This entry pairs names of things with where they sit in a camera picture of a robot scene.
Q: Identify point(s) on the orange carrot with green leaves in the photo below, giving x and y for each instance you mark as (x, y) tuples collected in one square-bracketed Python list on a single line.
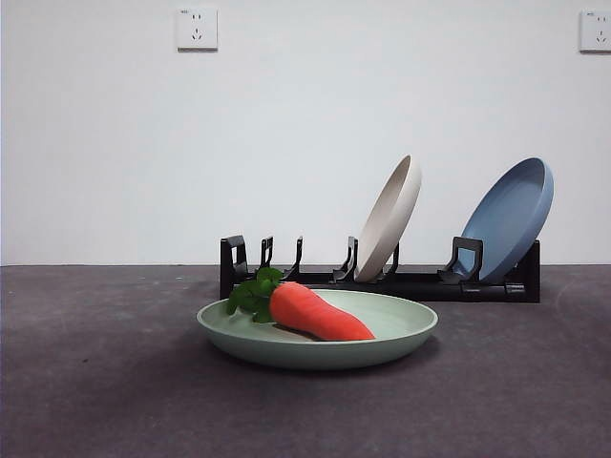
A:
[(315, 315)]

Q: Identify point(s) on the green plate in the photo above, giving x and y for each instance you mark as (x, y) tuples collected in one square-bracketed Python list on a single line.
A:
[(315, 355)]

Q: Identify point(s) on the beige plate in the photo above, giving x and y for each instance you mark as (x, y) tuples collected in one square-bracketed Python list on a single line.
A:
[(389, 224)]

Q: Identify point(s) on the black plate rack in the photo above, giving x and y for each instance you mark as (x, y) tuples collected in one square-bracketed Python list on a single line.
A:
[(429, 290)]

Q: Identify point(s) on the blue plate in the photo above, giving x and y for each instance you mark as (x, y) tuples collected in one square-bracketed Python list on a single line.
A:
[(506, 219)]

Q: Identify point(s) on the white wall socket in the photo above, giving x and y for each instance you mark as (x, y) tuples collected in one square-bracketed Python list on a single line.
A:
[(197, 28), (596, 31)]

